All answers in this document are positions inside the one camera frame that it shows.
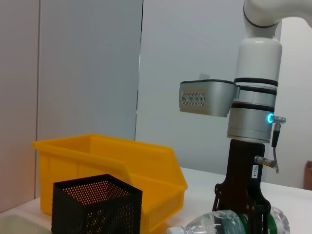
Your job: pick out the green frosted glass fruit bowl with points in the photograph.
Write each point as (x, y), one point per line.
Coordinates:
(19, 224)

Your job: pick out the black mesh pen holder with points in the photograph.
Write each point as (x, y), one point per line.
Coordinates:
(97, 214)

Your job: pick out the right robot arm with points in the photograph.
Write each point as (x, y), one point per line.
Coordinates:
(258, 61)

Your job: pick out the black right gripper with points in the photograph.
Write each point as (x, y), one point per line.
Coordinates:
(243, 182)

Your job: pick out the clear plastic water bottle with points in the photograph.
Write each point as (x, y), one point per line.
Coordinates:
(212, 221)

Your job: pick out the yellow plastic storage bin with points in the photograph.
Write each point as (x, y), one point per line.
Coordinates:
(97, 158)

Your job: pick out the brown cardboard box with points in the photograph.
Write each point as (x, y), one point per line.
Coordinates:
(308, 174)

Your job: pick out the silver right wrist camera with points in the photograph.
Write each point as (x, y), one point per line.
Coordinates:
(209, 97)

